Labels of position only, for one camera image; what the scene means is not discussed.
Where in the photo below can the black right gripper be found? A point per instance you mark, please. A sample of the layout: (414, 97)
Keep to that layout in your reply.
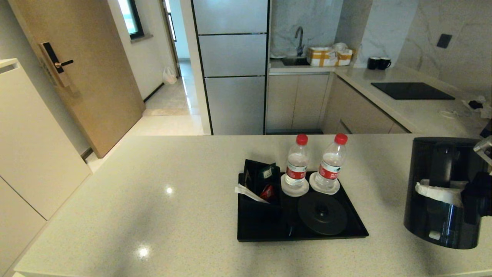
(478, 200)

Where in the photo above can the black electric kettle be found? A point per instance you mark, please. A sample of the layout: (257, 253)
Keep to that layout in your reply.
(438, 165)

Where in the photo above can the clear water bottle red cap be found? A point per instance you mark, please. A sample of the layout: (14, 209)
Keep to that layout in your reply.
(331, 165)
(296, 167)

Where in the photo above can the black round kettle base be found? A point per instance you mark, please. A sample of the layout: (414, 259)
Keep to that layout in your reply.
(323, 213)

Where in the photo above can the green tea packet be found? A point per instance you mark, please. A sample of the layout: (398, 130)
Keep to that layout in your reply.
(267, 171)

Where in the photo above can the dark flat device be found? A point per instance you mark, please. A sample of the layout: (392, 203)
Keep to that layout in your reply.
(487, 130)

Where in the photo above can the white crumpled cloth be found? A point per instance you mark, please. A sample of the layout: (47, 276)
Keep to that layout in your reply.
(487, 110)

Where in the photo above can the small black gadget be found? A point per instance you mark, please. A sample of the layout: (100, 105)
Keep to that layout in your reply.
(476, 104)

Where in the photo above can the black induction cooktop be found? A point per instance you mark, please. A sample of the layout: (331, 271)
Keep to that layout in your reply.
(412, 90)

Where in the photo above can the beige counter base cabinet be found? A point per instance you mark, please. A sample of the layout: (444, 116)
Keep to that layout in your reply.
(361, 115)

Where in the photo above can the round white coaster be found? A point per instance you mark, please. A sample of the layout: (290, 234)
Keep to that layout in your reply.
(313, 187)
(286, 191)

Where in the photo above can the black mug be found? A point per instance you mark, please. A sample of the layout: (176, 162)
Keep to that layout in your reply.
(373, 63)
(385, 63)

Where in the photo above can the beige sink base cabinet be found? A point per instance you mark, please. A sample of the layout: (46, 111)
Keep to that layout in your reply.
(296, 102)

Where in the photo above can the red sachet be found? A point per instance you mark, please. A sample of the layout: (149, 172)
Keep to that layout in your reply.
(267, 191)

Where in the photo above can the cardboard box yellow tape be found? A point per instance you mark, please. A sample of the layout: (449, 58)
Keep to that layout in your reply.
(326, 57)

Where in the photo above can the black rectangular tray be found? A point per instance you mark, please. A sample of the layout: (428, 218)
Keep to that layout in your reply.
(261, 225)

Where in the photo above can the black organizer box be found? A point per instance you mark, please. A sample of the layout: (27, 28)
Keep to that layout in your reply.
(253, 173)

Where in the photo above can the steel sink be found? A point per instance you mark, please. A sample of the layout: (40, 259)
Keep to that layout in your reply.
(295, 60)

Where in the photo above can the dark kitchen faucet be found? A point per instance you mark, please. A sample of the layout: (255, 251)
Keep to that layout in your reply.
(300, 39)

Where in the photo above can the silver refrigerator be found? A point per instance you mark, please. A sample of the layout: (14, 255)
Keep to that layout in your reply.
(234, 96)

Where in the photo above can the white plastic bag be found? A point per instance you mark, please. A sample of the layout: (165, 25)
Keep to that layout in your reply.
(169, 76)

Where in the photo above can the dark framed window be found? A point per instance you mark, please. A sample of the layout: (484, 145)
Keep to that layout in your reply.
(134, 17)

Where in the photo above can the wooden door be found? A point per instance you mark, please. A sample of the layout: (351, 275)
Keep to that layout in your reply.
(96, 77)

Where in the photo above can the white tall cabinet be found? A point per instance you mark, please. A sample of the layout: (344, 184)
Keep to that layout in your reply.
(30, 154)

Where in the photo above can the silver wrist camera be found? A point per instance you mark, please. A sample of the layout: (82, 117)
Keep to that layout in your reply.
(485, 148)

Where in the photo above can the black wall socket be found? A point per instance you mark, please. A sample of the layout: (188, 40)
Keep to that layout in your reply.
(444, 40)

